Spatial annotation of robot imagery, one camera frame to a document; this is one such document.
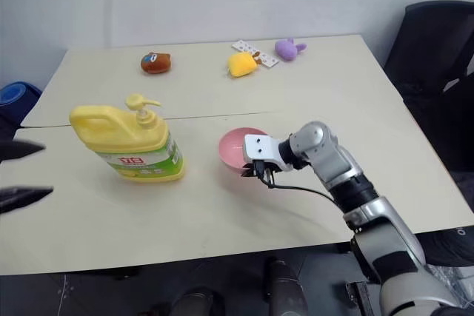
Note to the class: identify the pink bowl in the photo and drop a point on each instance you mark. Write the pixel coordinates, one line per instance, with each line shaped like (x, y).
(231, 147)

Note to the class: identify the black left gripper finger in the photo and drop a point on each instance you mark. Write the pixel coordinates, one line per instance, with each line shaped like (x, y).
(22, 197)
(18, 149)

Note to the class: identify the black bag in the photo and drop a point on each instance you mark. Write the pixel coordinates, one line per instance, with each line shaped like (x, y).
(450, 243)

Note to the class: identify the black office chair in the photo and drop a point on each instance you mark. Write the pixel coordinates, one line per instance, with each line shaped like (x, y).
(437, 90)

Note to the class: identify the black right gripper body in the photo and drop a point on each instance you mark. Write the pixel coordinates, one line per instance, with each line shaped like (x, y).
(255, 171)

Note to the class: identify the dark rounded shape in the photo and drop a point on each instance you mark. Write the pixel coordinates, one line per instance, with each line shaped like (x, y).
(285, 286)
(198, 303)

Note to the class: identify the brown plush toy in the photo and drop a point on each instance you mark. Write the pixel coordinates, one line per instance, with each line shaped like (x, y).
(155, 64)

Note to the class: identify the yellow pump dish soap bottle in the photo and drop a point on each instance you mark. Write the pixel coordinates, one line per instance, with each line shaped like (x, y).
(126, 134)

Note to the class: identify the purple plush bunny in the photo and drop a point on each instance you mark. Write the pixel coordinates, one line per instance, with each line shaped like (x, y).
(287, 49)

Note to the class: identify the white patterned card strip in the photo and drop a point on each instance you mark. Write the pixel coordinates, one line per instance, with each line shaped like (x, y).
(267, 57)

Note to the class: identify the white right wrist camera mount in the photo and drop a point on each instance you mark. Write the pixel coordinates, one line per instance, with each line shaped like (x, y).
(259, 147)

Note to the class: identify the yellow plush toy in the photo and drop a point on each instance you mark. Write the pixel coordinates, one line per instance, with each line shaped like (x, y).
(241, 65)

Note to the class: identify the blue rounded object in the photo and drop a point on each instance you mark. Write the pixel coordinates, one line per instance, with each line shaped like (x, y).
(15, 99)

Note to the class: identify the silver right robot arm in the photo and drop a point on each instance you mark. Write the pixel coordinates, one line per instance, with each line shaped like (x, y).
(374, 220)

